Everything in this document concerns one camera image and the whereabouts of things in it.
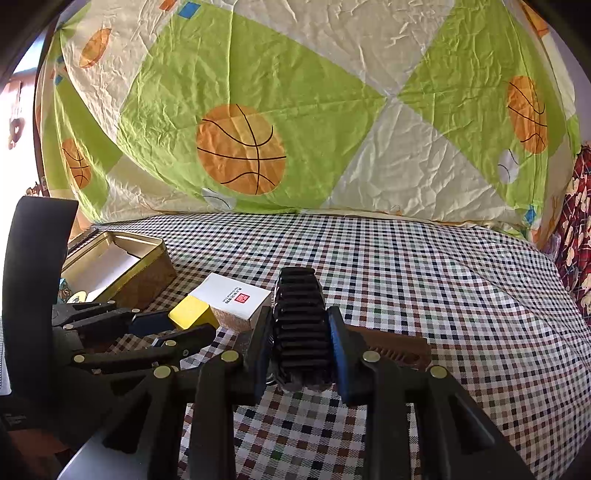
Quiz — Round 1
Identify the checkered tablecloth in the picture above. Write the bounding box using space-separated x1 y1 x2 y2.
60 212 591 480

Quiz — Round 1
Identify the white paper liner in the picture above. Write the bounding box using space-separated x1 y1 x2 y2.
85 247 141 301

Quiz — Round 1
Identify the brown wooden comb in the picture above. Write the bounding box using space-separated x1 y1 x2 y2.
355 325 432 372

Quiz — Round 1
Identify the white and brown carton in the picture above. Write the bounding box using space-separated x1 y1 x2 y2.
190 272 273 334

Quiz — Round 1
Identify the gold metal tin box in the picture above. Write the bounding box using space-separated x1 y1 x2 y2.
60 231 177 311

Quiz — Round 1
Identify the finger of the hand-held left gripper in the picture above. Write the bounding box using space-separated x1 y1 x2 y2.
71 324 219 376
52 301 175 343

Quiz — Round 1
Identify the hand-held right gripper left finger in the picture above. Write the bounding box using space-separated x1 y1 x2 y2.
102 305 274 480

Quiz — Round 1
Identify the red patterned cloth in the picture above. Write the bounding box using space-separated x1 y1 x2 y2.
554 145 591 319

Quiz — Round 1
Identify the yellow block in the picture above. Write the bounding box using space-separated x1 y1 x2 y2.
168 295 220 330

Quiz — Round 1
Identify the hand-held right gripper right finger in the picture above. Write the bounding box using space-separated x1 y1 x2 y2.
325 306 539 480

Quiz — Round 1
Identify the basketball print blanket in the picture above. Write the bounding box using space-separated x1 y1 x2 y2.
34 0 583 245

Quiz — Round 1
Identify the black hair brush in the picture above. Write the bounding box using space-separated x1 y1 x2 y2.
270 267 338 392

